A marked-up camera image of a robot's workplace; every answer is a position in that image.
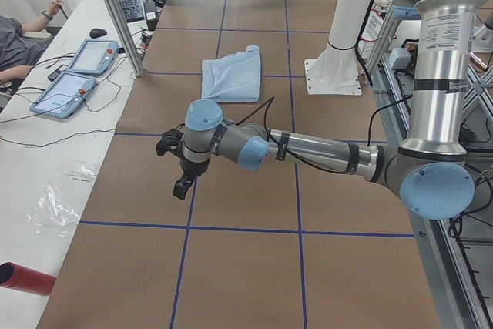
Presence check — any black smartphone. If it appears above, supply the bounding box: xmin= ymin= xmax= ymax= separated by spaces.
xmin=47 ymin=69 xmax=64 ymax=81

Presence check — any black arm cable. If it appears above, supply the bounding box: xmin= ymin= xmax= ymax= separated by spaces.
xmin=230 ymin=96 xmax=413 ymax=174

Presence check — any red cylindrical tube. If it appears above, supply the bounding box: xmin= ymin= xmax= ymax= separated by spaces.
xmin=1 ymin=262 xmax=56 ymax=296

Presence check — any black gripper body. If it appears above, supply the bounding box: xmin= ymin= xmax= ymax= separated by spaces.
xmin=180 ymin=158 xmax=210 ymax=179

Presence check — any seated person's forearm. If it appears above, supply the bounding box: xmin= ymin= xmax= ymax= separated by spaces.
xmin=22 ymin=13 xmax=52 ymax=34

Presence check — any black keyboard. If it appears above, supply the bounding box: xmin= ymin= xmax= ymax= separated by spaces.
xmin=117 ymin=0 xmax=145 ymax=23

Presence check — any teach pendant tablet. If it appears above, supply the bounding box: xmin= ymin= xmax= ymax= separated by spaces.
xmin=67 ymin=39 xmax=119 ymax=76
xmin=29 ymin=72 xmax=96 ymax=119

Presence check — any clear plastic bag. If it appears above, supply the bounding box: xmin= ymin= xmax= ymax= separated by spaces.
xmin=22 ymin=160 xmax=101 ymax=241

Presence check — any aluminium frame rail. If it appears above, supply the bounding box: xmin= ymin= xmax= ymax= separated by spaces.
xmin=379 ymin=0 xmax=493 ymax=329

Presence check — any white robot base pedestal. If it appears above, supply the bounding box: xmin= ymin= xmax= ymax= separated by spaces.
xmin=304 ymin=0 xmax=373 ymax=96

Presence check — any aluminium frame post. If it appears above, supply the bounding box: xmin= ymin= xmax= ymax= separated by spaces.
xmin=103 ymin=0 xmax=144 ymax=77

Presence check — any near teach pendant tablet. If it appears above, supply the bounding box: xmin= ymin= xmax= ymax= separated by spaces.
xmin=29 ymin=72 xmax=96 ymax=119

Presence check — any light blue striped shirt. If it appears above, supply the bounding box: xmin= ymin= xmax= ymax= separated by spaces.
xmin=201 ymin=45 xmax=261 ymax=102

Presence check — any seated person's hand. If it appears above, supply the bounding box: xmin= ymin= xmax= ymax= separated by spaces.
xmin=47 ymin=0 xmax=63 ymax=17

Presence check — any far teach pendant tablet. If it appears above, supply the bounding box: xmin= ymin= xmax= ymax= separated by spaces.
xmin=67 ymin=39 xmax=119 ymax=76

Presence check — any black computer mouse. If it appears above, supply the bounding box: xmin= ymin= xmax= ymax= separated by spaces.
xmin=89 ymin=28 xmax=107 ymax=39

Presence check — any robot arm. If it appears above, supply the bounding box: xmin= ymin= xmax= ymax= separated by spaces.
xmin=163 ymin=0 xmax=409 ymax=233

